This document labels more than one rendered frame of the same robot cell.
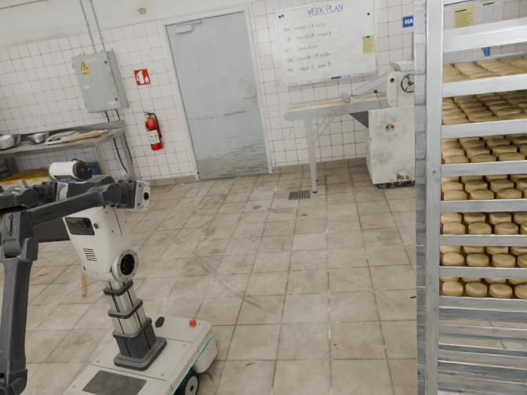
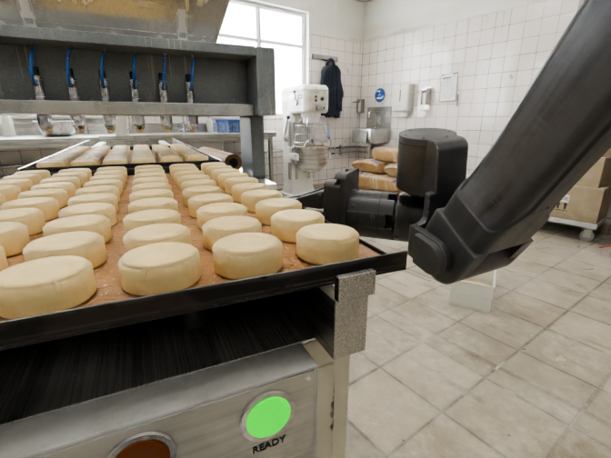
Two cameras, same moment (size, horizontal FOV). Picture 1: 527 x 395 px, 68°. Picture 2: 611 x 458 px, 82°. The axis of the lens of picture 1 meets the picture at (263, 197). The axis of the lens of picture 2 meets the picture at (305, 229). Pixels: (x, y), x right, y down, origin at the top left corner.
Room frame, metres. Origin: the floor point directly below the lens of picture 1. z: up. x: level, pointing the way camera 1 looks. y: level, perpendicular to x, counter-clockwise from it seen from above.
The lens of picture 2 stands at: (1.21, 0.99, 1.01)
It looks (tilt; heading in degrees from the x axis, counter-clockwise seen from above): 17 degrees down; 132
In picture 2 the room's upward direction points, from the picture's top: straight up
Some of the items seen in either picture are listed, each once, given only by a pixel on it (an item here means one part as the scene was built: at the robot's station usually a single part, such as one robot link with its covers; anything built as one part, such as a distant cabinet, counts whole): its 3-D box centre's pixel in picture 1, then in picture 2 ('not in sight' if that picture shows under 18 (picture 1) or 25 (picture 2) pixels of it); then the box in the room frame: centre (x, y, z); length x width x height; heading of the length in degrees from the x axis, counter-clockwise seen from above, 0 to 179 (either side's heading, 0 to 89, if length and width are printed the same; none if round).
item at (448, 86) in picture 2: not in sight; (449, 89); (-0.55, 5.52, 1.37); 0.27 x 0.02 x 0.40; 169
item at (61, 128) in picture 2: not in sight; (57, 128); (-2.44, 1.89, 0.94); 0.33 x 0.33 x 0.12
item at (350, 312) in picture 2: not in sight; (183, 164); (0.17, 1.57, 0.87); 2.01 x 0.03 x 0.07; 157
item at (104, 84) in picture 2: not in sight; (105, 91); (0.31, 1.32, 1.07); 0.06 x 0.03 x 0.18; 157
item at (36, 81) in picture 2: not in sight; (37, 89); (0.27, 1.20, 1.07); 0.06 x 0.03 x 0.18; 157
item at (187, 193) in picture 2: not in sight; (203, 196); (0.81, 1.23, 0.91); 0.05 x 0.05 x 0.02
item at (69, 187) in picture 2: not in sight; (55, 192); (0.63, 1.11, 0.91); 0.05 x 0.05 x 0.02
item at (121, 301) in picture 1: (129, 318); not in sight; (1.64, 0.76, 0.49); 0.11 x 0.11 x 0.40; 66
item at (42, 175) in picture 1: (49, 181); not in sight; (5.21, 2.84, 0.36); 0.47 x 0.38 x 0.26; 169
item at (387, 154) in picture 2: not in sight; (402, 154); (-0.82, 4.98, 0.62); 0.72 x 0.42 x 0.17; 175
